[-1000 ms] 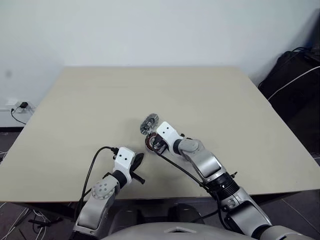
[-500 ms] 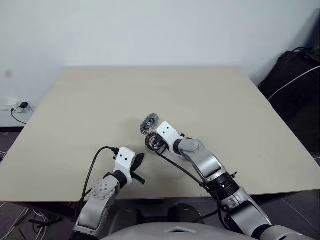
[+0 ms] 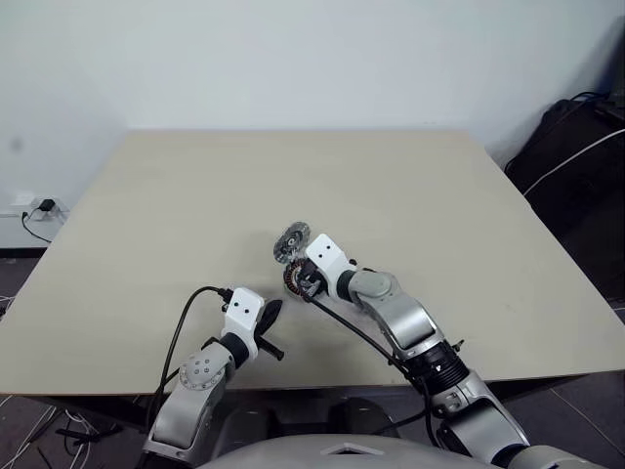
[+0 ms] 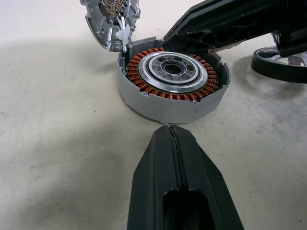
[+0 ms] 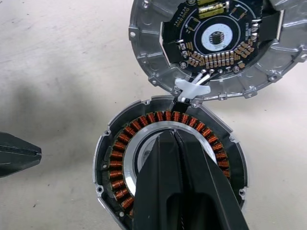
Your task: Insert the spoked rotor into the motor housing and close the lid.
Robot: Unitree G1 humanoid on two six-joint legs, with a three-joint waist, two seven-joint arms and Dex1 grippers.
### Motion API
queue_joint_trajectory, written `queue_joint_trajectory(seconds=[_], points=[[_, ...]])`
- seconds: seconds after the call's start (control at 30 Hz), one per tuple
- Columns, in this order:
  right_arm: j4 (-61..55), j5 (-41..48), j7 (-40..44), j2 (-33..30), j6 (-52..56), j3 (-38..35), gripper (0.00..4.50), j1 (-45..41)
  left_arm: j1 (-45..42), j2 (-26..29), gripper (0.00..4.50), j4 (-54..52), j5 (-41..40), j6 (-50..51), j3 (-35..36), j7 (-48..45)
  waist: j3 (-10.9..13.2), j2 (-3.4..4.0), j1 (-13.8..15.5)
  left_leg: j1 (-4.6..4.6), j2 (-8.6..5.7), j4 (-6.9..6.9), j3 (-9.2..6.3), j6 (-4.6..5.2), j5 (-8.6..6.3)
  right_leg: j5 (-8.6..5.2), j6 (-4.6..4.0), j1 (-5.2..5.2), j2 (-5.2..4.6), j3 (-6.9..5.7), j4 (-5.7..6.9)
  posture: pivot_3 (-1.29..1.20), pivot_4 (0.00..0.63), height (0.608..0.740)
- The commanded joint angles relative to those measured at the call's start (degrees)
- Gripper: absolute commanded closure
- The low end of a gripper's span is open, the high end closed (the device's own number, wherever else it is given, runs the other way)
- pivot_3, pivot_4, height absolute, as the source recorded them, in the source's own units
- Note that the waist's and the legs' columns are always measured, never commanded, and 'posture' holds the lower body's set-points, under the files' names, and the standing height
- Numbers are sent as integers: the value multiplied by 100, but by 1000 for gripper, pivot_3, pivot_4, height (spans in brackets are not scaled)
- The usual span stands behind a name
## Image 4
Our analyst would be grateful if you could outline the grey motor housing copper windings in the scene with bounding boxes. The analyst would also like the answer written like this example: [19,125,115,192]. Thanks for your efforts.
[117,36,232,125]

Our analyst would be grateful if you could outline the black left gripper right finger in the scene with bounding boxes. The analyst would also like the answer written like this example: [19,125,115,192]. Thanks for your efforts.
[170,125,245,230]

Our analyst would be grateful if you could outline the white cable connector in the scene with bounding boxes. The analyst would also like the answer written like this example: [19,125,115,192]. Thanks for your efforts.
[114,16,132,52]

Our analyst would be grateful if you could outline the black spoked rotor ring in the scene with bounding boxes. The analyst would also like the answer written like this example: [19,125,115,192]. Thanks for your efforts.
[250,46,307,84]

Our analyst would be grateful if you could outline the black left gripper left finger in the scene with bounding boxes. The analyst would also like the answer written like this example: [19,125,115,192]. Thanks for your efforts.
[126,125,187,230]

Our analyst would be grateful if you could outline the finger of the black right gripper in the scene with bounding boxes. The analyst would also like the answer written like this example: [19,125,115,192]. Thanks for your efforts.
[273,21,307,58]
[162,0,307,54]

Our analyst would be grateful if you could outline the silver round motor lid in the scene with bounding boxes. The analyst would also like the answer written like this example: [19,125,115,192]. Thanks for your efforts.
[80,0,140,53]

